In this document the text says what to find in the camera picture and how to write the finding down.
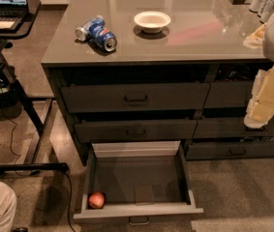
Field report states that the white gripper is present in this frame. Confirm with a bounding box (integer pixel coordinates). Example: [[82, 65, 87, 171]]
[[244, 66, 274, 129]]

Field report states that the red apple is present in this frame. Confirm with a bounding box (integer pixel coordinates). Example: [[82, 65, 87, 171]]
[[88, 192, 105, 209]]

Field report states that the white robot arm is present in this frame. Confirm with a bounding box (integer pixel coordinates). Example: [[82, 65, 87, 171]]
[[244, 13, 274, 129]]

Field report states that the middle right drawer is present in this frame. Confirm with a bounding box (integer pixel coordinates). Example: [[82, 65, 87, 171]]
[[194, 117, 274, 138]]

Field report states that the top right drawer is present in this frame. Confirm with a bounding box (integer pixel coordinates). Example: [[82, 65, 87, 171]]
[[204, 81, 253, 108]]

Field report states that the bottom right drawer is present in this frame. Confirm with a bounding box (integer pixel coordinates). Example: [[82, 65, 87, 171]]
[[186, 141, 274, 160]]

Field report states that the top left drawer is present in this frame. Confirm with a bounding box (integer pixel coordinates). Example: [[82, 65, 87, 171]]
[[61, 83, 209, 113]]

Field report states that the middle left drawer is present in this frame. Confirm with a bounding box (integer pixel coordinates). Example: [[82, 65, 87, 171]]
[[75, 119, 197, 143]]

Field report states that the grey counter cabinet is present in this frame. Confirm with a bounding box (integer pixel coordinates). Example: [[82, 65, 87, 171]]
[[42, 0, 274, 160]]

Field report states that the open bottom left drawer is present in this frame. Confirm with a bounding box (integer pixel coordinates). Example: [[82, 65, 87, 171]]
[[74, 141, 203, 225]]

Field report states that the white paper bowl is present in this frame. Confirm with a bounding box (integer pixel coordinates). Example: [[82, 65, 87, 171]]
[[134, 11, 171, 34]]

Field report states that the blue pepsi can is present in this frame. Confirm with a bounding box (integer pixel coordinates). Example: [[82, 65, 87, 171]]
[[90, 24, 117, 52]]

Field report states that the silver blue soda can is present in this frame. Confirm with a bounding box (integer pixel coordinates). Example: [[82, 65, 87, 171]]
[[76, 14, 105, 42]]

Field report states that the black laptop stand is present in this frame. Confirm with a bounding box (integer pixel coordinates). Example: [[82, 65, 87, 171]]
[[0, 0, 69, 175]]

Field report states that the yellow sticky note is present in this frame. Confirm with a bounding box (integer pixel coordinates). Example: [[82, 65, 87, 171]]
[[0, 21, 14, 29]]

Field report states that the black cable on floor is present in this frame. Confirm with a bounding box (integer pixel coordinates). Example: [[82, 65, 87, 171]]
[[0, 106, 76, 232]]

